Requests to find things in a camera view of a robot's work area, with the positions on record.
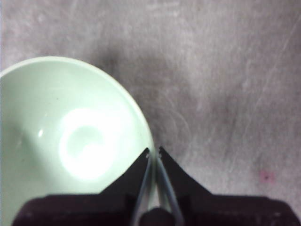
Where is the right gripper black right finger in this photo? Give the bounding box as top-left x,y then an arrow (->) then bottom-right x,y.
157,146 -> 301,226

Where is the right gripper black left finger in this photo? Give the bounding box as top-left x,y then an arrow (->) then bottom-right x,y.
13,147 -> 151,226

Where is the green ribbed bowl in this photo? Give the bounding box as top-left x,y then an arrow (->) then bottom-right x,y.
0,56 -> 156,226

